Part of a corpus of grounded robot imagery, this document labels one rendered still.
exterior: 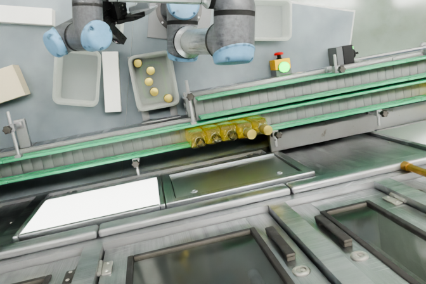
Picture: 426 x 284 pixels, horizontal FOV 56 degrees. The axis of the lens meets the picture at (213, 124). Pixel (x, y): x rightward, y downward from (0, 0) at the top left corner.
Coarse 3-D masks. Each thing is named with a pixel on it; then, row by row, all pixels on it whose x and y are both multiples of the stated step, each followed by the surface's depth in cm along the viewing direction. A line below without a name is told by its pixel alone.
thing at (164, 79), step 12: (132, 60) 158; (144, 60) 164; (156, 60) 164; (168, 60) 161; (132, 72) 157; (144, 72) 164; (156, 72) 165; (168, 72) 166; (132, 84) 157; (144, 84) 165; (156, 84) 166; (168, 84) 166; (144, 96) 165; (156, 96) 166; (144, 108) 159; (156, 108) 160
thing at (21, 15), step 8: (0, 8) 148; (8, 8) 149; (16, 8) 149; (24, 8) 150; (32, 8) 150; (40, 8) 151; (48, 8) 151; (0, 16) 149; (8, 16) 149; (16, 16) 150; (24, 16) 150; (32, 16) 151; (40, 16) 151; (48, 16) 152; (24, 24) 155; (32, 24) 154; (40, 24) 152; (48, 24) 152
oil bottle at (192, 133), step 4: (188, 128) 152; (192, 128) 151; (196, 128) 149; (200, 128) 149; (188, 132) 144; (192, 132) 141; (196, 132) 140; (200, 132) 140; (204, 132) 141; (188, 136) 144; (192, 136) 139; (196, 136) 139; (200, 136) 139; (204, 136) 139; (188, 140) 148; (192, 140) 139; (204, 140) 139; (192, 144) 139
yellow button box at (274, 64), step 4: (272, 60) 171; (276, 60) 168; (280, 60) 168; (284, 60) 168; (288, 60) 168; (272, 64) 171; (276, 64) 168; (272, 68) 172; (276, 68) 168; (272, 72) 173; (276, 72) 168; (280, 72) 168; (284, 72) 169; (288, 72) 169
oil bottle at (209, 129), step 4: (208, 124) 152; (212, 124) 150; (204, 128) 145; (208, 128) 143; (212, 128) 142; (216, 128) 141; (208, 132) 140; (212, 132) 139; (216, 132) 140; (220, 132) 140; (208, 136) 140; (208, 140) 140; (208, 144) 142; (212, 144) 141
